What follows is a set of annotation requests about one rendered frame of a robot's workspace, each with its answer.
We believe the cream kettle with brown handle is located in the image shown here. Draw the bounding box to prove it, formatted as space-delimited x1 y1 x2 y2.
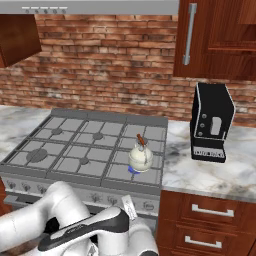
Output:
128 133 154 173

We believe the brown wooden wall cupboard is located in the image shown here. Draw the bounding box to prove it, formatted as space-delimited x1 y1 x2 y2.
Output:
0 13 43 69

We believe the brown wooden base cupboard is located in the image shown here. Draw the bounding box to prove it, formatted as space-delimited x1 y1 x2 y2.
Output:
0 180 13 218

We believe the black coffee machine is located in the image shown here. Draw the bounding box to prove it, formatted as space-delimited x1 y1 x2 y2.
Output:
189 82 237 164

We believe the grey gas hob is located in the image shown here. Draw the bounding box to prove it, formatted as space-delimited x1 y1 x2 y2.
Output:
0 108 169 232

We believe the long silver cupboard handle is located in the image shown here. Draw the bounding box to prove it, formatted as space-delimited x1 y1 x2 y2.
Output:
181 2 198 67

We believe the brown wooden drawer front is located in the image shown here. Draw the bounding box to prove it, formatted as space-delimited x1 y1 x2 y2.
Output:
159 189 256 235
155 222 256 256

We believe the brown wooden cupboard door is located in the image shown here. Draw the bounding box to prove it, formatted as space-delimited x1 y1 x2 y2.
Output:
172 0 256 82

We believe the blue burner flame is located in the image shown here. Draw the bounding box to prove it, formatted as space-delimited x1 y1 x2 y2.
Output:
128 165 144 175

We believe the grey range hood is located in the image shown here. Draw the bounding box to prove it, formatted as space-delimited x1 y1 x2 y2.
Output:
0 0 181 16

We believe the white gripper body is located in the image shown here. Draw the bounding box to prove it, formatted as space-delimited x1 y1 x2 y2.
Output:
121 195 139 221

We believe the silver drawer handle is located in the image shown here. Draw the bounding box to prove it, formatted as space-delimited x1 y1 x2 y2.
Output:
191 203 235 219
184 235 223 250

